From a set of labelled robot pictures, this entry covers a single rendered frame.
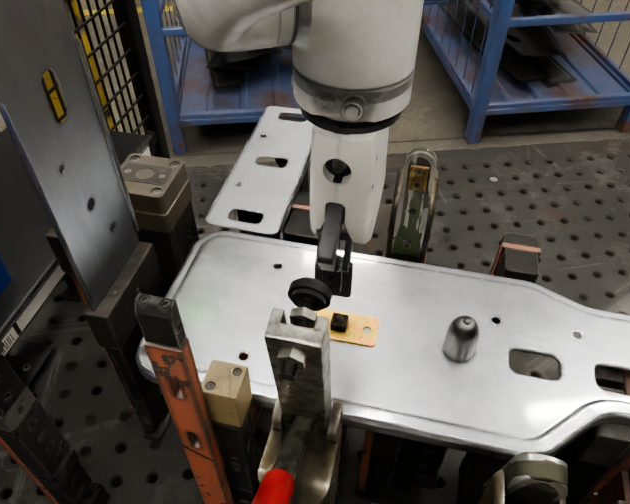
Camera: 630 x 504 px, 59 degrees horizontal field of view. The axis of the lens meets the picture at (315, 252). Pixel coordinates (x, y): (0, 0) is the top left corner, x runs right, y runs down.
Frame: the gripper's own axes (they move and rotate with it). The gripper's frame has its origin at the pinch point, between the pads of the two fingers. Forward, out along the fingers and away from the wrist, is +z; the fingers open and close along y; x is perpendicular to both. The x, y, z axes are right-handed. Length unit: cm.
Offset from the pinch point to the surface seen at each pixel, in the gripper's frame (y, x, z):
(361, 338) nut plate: -1.2, -2.6, 11.7
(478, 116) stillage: 188, -27, 97
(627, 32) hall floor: 326, -113, 112
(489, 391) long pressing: -4.3, -15.9, 12.0
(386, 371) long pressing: -4.4, -5.7, 12.0
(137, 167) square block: 14.0, 28.8, 6.0
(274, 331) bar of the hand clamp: -17.0, 1.2, -9.4
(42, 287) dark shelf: -3.9, 32.3, 9.7
